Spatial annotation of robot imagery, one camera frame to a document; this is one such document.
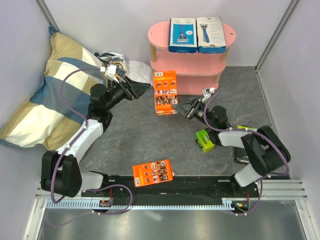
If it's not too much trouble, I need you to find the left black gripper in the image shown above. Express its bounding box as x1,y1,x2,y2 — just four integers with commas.
104,75,151,111

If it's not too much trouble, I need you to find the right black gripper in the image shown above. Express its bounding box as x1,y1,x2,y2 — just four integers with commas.
171,96,215,129

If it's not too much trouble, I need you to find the orange razor box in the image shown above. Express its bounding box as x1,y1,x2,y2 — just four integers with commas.
132,159,174,188
153,71,178,116

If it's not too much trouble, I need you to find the blue razor box clear front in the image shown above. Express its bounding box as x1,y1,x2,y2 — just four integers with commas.
168,18,198,54

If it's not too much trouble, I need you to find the white blue razor box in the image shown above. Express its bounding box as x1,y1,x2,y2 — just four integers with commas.
196,17,227,54

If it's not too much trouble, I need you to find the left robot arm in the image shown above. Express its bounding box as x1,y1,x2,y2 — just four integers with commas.
40,77,151,198

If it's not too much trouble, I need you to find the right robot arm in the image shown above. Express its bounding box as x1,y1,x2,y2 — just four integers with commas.
171,97,291,197

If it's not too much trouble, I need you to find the pink three-tier shelf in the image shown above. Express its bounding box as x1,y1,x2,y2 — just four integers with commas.
148,21,236,96

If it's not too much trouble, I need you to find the green black razor pack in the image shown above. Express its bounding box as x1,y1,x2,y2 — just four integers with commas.
195,129,215,153

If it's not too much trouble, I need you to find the black green razor box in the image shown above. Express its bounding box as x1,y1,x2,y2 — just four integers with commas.
237,125,257,131

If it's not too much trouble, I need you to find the striped blue beige pillow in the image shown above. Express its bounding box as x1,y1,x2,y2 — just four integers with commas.
0,25,106,151

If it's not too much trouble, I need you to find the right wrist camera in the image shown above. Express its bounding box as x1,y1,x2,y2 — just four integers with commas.
201,87,217,103

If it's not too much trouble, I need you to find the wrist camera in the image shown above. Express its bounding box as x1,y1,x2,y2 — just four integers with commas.
100,64,127,83
201,87,217,103

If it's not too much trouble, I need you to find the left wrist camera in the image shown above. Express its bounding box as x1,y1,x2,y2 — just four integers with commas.
100,64,127,83

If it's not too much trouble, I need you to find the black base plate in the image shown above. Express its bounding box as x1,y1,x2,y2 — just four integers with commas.
80,175,261,205

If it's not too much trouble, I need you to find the grey cable duct rail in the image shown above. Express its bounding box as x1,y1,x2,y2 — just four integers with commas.
46,199,235,211

